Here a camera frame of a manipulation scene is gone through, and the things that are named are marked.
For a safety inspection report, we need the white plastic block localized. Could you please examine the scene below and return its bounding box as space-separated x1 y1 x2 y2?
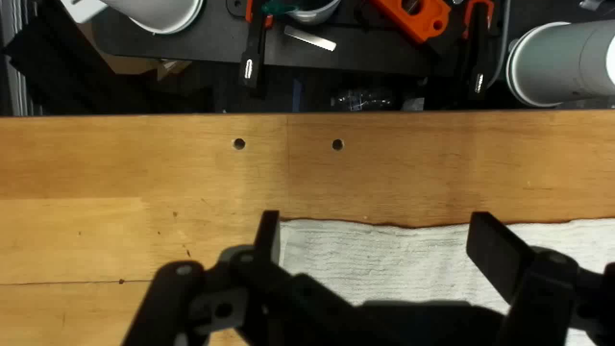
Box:
60 0 108 26

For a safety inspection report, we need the black orange bar clamp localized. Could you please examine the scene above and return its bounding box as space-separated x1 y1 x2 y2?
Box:
460 0 496 99
239 0 277 91

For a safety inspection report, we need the flat metal strip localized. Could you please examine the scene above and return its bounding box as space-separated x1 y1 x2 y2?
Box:
283 26 339 55

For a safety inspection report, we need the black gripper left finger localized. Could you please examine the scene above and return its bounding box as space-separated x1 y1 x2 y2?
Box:
122 210 362 346

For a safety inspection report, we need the black crumpled plastic bag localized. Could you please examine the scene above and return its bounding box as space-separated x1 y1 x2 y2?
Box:
329 89 394 116

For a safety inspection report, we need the white cloth towel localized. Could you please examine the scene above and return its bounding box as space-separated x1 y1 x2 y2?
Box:
279 218 615 346

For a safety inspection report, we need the orange plastic part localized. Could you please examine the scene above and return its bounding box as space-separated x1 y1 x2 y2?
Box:
371 0 452 47

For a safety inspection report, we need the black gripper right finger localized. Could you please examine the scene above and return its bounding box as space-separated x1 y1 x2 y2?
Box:
466 210 615 346

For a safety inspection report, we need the brown cardboard piece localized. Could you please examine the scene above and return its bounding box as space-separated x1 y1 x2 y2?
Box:
75 26 195 83

